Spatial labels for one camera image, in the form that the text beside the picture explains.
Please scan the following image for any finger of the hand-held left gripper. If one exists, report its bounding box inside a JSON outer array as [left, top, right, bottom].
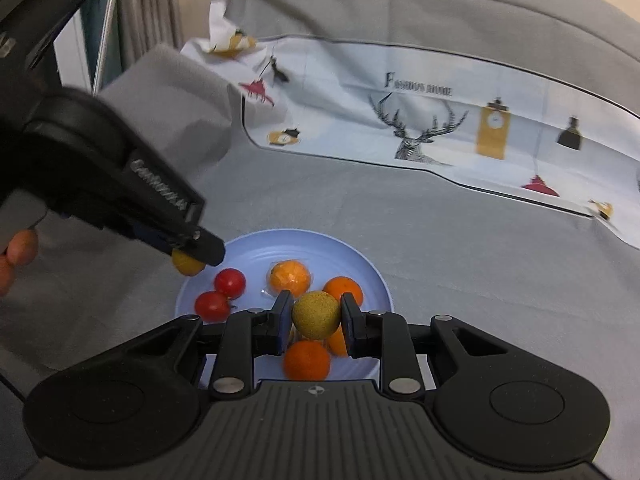
[[125, 220, 226, 268]]

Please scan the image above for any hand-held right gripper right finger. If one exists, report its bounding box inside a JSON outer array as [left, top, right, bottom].
[[340, 292, 505, 397]]

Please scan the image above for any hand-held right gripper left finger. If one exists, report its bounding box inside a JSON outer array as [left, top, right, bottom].
[[127, 289, 295, 401]]

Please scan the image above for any small yellow fruit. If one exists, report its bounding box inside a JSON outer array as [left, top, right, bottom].
[[171, 250, 207, 277]]

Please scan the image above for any yellow-green round fruit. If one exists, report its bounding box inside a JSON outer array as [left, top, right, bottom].
[[292, 291, 342, 338]]

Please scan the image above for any plastic-wrapped orange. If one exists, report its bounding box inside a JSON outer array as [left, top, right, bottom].
[[263, 258, 315, 298]]

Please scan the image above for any red tomato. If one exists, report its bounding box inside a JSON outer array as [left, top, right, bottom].
[[214, 268, 247, 300], [194, 291, 235, 323]]

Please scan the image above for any light blue plate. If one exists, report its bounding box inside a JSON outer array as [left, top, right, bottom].
[[174, 230, 395, 386]]

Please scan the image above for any person's left hand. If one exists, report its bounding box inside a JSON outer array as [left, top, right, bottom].
[[0, 229, 40, 297]]

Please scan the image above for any metal pole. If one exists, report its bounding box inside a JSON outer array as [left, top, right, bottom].
[[92, 0, 119, 96]]

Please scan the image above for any beige curtain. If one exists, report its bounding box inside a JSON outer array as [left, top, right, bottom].
[[117, 0, 183, 63]]

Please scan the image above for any white printed cloth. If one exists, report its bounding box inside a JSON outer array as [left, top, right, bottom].
[[180, 0, 640, 251]]

